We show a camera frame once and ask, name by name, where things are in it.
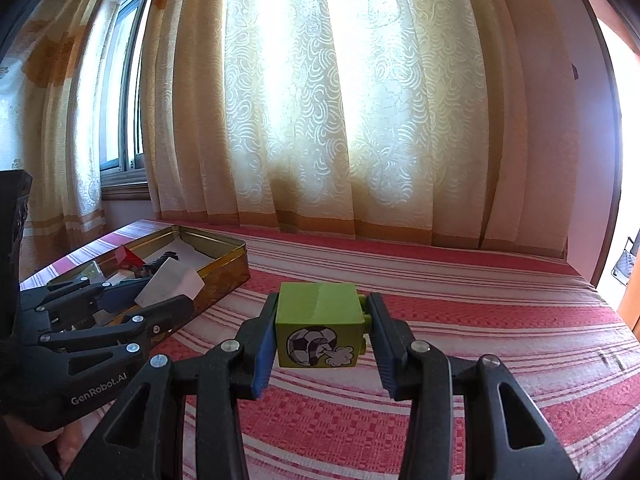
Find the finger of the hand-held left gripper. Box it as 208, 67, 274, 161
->
37, 294, 195, 361
20, 276, 151, 313

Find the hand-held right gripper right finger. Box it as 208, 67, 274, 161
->
367, 292, 576, 480

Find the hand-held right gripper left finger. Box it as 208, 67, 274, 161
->
65, 292, 280, 480

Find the clear floss pick box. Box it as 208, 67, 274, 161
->
50, 260, 106, 286

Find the black hair claw clip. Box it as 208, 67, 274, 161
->
141, 252, 181, 273

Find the gold tin box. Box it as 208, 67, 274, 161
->
20, 225, 251, 346

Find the green football print block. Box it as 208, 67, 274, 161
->
274, 281, 375, 370

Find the person's left hand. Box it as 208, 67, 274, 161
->
0, 410, 81, 478

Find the white paper liner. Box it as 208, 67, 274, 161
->
135, 242, 206, 308

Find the cream lace side curtain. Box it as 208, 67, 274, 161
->
0, 0, 151, 241

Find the sliding window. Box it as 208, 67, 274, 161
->
97, 0, 161, 201

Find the cream patterned curtain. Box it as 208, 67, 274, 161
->
140, 0, 581, 261

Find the wooden wardrobe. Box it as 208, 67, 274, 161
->
575, 0, 640, 336

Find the dark chair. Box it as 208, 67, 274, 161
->
612, 232, 640, 286

